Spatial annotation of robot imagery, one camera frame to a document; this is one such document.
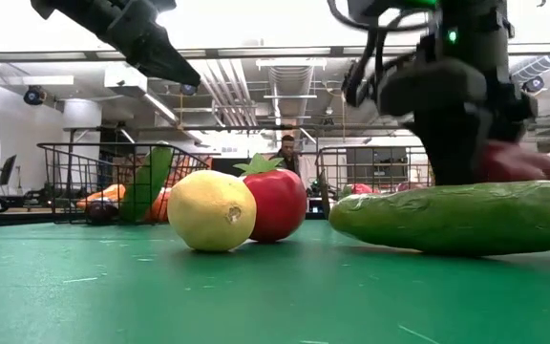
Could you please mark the dark display panel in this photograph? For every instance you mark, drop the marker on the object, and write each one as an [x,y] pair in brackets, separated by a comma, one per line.
[222,165]

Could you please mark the round black ceiling lamp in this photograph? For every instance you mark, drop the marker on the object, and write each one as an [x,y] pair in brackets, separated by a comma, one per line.
[34,95]
[188,89]
[534,84]

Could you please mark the large pale yellow lemon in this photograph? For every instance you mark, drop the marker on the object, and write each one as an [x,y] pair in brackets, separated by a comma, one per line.
[208,210]

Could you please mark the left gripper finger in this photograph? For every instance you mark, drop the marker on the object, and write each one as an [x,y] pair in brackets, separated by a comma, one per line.
[170,67]

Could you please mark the silver flexible duct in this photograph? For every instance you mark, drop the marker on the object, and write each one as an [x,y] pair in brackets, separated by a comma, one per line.
[542,67]

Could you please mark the green cucumber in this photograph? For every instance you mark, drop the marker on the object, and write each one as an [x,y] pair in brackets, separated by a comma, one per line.
[148,184]
[447,220]

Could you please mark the person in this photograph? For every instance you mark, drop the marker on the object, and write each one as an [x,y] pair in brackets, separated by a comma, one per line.
[288,143]

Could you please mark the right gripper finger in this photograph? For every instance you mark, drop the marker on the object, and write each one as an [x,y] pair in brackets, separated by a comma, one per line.
[451,153]

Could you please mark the orange carrot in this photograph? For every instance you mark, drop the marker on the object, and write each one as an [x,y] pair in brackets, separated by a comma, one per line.
[108,193]

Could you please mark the purple eggplant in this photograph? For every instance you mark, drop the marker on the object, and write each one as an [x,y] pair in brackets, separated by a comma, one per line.
[100,212]

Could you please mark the green table mat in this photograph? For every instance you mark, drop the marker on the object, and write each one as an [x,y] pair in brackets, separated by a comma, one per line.
[208,296]

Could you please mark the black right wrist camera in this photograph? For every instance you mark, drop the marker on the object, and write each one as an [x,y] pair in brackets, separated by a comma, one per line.
[428,91]

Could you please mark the black monitor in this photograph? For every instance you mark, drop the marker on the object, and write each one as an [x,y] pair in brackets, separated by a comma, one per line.
[7,169]

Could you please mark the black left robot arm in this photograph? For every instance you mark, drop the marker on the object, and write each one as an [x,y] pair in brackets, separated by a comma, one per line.
[79,9]

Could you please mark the red strawberry with green leaves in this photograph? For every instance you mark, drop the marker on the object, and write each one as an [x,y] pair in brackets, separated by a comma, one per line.
[361,188]

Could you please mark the grey ceiling duct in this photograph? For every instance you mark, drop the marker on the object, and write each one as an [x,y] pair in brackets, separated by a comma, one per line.
[289,81]

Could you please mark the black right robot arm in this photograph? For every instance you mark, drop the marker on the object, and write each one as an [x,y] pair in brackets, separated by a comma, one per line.
[471,9]

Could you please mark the large dark red fruit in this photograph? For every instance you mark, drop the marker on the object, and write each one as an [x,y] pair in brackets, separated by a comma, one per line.
[518,165]

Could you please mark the red tomato with green leaf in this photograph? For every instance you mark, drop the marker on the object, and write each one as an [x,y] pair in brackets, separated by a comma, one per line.
[280,205]

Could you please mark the white ceiling air unit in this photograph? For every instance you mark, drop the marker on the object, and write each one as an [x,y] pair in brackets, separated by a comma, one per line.
[122,83]

